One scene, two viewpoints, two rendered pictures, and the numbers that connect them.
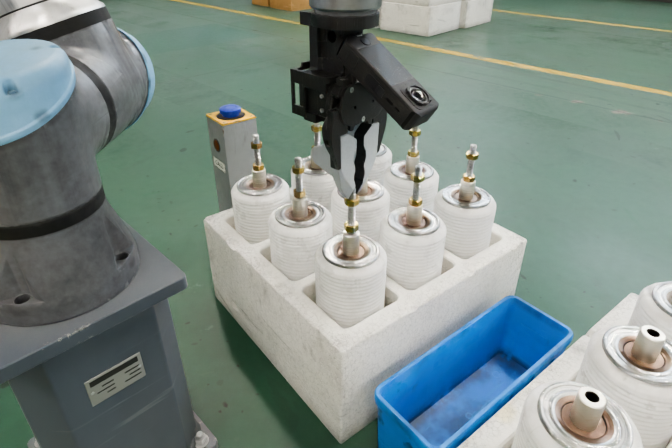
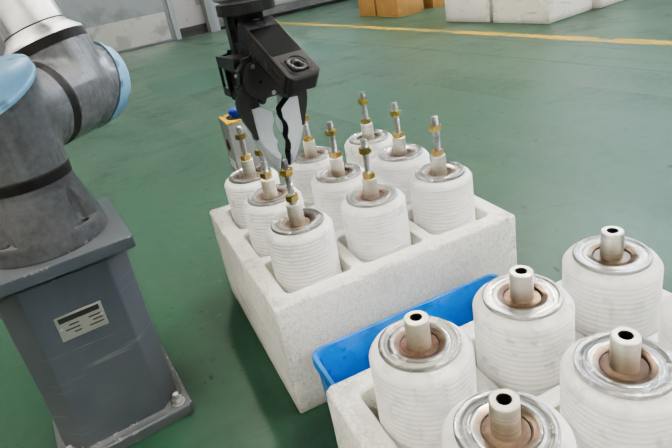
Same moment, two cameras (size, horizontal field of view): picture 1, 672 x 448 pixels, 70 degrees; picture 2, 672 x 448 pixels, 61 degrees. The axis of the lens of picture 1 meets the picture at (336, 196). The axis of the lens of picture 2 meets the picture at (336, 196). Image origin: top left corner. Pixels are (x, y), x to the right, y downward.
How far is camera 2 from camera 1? 32 cm
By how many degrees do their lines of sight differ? 17
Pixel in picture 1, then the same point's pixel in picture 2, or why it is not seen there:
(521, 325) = not seen: hidden behind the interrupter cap
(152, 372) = (115, 321)
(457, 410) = not seen: hidden behind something
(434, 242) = (384, 213)
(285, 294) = (249, 267)
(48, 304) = (20, 250)
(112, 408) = (81, 347)
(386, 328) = (326, 294)
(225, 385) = (216, 362)
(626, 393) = (489, 330)
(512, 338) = not seen: hidden behind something
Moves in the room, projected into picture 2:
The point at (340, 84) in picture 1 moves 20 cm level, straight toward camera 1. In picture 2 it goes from (241, 62) to (154, 114)
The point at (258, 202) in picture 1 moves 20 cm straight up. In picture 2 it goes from (243, 189) to (212, 71)
